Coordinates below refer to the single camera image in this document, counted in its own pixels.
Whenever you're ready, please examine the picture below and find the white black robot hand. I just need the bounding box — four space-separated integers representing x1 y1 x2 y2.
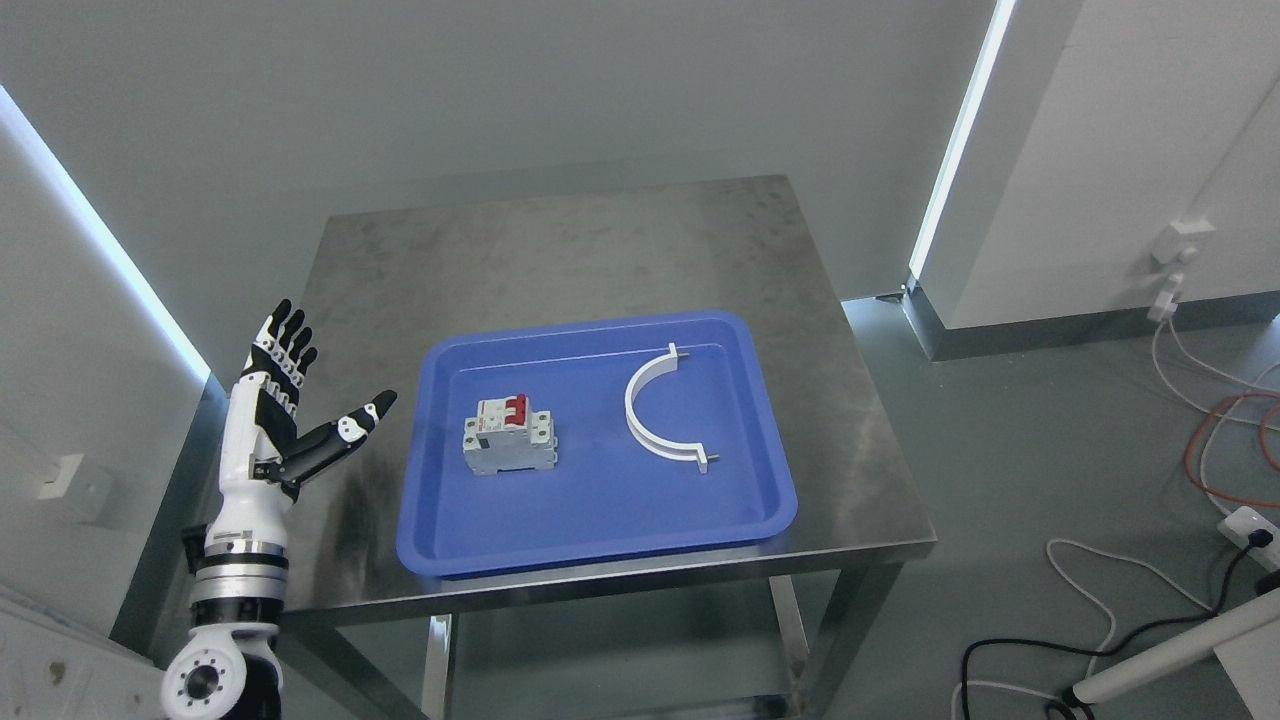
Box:
207 299 398 548

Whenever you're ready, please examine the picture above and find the white red circuit breaker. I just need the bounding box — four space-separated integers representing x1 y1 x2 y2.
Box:
462 393 558 477

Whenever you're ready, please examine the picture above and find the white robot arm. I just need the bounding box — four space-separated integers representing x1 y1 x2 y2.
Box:
159 525 289 719

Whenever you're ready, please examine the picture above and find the stainless steel table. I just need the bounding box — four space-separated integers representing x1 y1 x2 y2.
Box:
278 176 936 719

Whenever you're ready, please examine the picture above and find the blue plastic tray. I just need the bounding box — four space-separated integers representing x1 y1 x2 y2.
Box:
397 310 797 577

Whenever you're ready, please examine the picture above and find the white curved pipe clamp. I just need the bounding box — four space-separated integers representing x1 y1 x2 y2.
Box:
622 342 719 477

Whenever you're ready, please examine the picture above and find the white power strip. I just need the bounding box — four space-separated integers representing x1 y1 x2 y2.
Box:
1217 506 1279 571

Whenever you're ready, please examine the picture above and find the white pole stand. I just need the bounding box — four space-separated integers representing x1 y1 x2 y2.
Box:
1062 589 1279 707

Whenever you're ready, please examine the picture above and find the white cable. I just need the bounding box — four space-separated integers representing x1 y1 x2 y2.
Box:
963 538 1211 720

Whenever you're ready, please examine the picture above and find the orange cable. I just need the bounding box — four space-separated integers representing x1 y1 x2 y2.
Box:
1184 392 1280 509

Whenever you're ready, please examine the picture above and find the white wall socket plug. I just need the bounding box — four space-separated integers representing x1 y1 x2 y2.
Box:
1147 218 1216 325

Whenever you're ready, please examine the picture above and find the black cable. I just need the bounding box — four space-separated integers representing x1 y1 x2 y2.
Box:
960 530 1276 720

